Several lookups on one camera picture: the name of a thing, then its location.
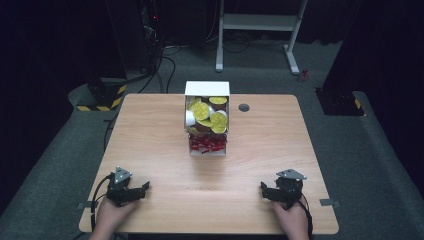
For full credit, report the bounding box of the dark equipment rack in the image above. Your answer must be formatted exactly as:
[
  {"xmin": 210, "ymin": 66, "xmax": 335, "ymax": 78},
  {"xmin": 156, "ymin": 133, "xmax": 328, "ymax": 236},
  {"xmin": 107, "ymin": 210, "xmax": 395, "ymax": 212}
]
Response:
[{"xmin": 105, "ymin": 0, "xmax": 165, "ymax": 74}]

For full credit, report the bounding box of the white metal stand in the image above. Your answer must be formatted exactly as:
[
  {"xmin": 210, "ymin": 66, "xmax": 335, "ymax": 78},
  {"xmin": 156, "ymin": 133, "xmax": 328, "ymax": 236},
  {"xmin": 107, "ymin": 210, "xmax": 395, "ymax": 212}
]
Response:
[{"xmin": 215, "ymin": 0, "xmax": 310, "ymax": 76}]

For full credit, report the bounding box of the person's right hand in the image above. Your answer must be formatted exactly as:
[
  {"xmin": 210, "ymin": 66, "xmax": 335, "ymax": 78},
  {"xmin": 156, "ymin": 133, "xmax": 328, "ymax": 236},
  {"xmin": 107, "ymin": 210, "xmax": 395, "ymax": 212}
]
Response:
[{"xmin": 271, "ymin": 197, "xmax": 310, "ymax": 235}]

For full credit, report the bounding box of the white two-tier cardboard box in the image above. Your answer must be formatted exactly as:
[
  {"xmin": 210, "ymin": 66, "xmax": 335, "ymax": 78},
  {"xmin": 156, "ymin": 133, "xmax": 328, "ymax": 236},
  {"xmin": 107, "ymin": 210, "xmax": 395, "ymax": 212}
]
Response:
[{"xmin": 183, "ymin": 80, "xmax": 231, "ymax": 157}]

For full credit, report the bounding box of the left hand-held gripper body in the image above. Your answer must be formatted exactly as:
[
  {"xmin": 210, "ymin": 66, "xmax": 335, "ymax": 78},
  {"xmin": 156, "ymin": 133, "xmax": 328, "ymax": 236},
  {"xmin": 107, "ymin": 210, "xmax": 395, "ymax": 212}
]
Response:
[{"xmin": 105, "ymin": 165, "xmax": 142, "ymax": 208}]

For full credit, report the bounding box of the black yellow striped stand base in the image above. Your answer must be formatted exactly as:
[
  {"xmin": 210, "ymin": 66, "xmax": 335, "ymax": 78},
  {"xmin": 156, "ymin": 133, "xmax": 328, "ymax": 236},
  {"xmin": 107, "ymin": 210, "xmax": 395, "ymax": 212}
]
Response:
[{"xmin": 76, "ymin": 82, "xmax": 128, "ymax": 113}]

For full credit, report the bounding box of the person's left hand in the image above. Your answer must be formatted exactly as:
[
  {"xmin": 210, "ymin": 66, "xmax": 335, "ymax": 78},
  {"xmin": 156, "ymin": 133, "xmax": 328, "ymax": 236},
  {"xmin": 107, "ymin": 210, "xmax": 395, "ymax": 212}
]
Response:
[{"xmin": 94, "ymin": 196, "xmax": 141, "ymax": 235}]

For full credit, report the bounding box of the grey tape strip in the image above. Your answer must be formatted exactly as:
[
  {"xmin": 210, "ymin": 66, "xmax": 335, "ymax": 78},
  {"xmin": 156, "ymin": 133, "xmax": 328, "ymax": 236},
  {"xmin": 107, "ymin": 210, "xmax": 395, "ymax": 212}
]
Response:
[
  {"xmin": 318, "ymin": 198, "xmax": 342, "ymax": 209},
  {"xmin": 77, "ymin": 200, "xmax": 100, "ymax": 211}
]

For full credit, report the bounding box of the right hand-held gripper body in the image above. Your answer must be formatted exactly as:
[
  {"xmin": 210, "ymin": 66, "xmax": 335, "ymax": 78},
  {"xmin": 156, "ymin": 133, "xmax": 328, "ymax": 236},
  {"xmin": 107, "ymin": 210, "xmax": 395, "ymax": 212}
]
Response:
[{"xmin": 273, "ymin": 168, "xmax": 308, "ymax": 205}]

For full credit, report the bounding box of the pile of yellow-lidded cups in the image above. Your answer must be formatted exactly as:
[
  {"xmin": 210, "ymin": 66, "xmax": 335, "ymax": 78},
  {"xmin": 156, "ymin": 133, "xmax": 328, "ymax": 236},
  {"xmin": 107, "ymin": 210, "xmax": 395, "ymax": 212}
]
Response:
[{"xmin": 185, "ymin": 95, "xmax": 230, "ymax": 135}]

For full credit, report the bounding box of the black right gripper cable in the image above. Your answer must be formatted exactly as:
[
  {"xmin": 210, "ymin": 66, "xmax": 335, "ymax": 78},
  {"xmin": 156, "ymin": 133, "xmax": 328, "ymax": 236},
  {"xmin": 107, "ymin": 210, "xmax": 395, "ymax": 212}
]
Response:
[{"xmin": 298, "ymin": 198, "xmax": 315, "ymax": 240}]

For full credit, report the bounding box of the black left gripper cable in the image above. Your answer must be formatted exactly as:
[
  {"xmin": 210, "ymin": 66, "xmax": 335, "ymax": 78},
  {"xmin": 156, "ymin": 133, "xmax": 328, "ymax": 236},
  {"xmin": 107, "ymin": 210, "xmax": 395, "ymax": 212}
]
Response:
[{"xmin": 89, "ymin": 173, "xmax": 115, "ymax": 232}]

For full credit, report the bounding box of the thin black floor cable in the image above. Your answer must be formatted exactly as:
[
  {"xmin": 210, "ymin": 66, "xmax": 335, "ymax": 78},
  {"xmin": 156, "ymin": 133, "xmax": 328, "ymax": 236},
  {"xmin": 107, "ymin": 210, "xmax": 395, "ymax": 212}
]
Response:
[{"xmin": 102, "ymin": 112, "xmax": 120, "ymax": 152}]

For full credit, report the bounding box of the pile of red packets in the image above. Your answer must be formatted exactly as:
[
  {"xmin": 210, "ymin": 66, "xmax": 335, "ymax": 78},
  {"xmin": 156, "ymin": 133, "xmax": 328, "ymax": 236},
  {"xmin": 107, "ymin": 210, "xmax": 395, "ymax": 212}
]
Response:
[{"xmin": 188, "ymin": 133, "xmax": 229, "ymax": 155}]

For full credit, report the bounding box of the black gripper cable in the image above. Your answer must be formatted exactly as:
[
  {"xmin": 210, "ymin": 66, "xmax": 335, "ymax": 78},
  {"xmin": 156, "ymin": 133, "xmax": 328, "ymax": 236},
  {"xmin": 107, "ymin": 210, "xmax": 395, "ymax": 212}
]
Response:
[
  {"xmin": 298, "ymin": 198, "xmax": 315, "ymax": 240},
  {"xmin": 89, "ymin": 173, "xmax": 115, "ymax": 232}
]

